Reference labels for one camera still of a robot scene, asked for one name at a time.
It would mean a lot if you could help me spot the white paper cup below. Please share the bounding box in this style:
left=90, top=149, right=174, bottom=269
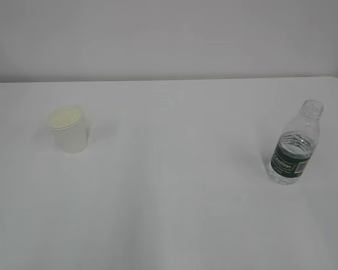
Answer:
left=46, top=104, right=87, bottom=154

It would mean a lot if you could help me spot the clear water bottle green label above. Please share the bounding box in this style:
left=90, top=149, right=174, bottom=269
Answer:
left=268, top=100, right=324, bottom=185

